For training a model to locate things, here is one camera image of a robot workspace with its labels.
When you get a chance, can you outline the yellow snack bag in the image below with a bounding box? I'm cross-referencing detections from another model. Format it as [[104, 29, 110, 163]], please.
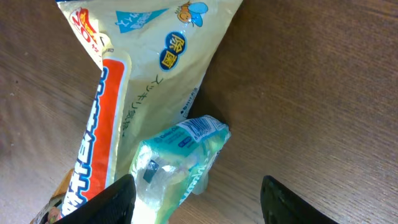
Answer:
[[34, 0, 241, 223]]

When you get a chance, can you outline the teal tissue packet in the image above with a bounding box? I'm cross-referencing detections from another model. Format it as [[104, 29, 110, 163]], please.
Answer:
[[129, 115, 231, 223]]

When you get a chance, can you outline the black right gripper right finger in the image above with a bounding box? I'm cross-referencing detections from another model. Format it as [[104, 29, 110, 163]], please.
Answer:
[[261, 175, 337, 224]]

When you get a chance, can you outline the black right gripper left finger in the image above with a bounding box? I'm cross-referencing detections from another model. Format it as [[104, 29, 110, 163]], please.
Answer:
[[55, 174, 136, 224]]

